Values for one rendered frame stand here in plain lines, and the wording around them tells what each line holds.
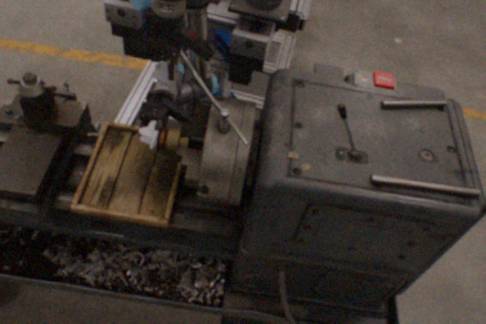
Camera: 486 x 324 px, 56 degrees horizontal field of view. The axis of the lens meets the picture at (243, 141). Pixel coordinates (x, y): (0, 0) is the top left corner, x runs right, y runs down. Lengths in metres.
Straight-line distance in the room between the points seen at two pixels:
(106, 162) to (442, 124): 1.06
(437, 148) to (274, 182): 0.48
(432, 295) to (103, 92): 2.23
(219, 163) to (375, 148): 0.42
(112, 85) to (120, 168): 1.57
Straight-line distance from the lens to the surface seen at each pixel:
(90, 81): 3.16
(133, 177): 1.57
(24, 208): 1.52
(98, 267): 1.76
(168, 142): 1.37
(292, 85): 1.37
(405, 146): 1.33
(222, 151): 1.24
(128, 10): 1.84
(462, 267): 2.82
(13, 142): 1.62
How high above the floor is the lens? 2.18
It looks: 50 degrees down
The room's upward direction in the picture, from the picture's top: 11 degrees clockwise
